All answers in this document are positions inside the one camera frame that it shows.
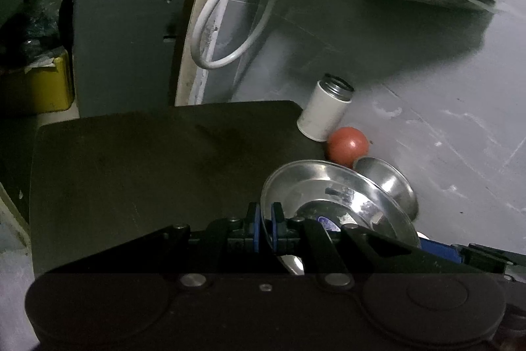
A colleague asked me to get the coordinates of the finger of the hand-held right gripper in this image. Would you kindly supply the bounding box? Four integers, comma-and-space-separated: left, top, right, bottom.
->
419, 238, 526, 274

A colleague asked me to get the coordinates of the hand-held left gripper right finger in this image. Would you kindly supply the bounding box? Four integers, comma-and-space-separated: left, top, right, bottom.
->
271, 202, 498, 288

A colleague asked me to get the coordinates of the white cylindrical can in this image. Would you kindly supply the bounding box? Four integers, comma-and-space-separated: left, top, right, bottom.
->
297, 73, 355, 141

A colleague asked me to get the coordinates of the yellow plastic bin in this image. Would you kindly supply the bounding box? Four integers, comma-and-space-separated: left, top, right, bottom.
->
0, 49, 75, 114

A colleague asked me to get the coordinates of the white flexible hose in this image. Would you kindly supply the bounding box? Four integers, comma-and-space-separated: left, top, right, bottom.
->
190, 0, 281, 70

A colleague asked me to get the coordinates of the stainless steel plate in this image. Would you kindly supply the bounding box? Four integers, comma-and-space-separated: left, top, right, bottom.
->
261, 160, 422, 253

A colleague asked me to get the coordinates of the dark grey cabinet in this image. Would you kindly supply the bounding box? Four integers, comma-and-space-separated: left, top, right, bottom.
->
61, 0, 195, 118

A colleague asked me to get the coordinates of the round beige-edged board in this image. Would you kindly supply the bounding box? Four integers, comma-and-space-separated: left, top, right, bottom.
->
175, 0, 255, 107

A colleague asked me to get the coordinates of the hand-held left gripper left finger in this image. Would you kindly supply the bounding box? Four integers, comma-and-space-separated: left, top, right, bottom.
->
84, 203, 261, 282

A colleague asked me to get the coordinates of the red tomato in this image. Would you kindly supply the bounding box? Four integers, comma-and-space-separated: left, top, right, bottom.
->
326, 126, 369, 169

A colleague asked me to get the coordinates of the stainless steel bowl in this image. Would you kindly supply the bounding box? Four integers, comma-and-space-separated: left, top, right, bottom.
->
354, 156, 419, 221

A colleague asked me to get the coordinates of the black plastic bag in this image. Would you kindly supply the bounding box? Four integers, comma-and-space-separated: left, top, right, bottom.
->
0, 0, 64, 64

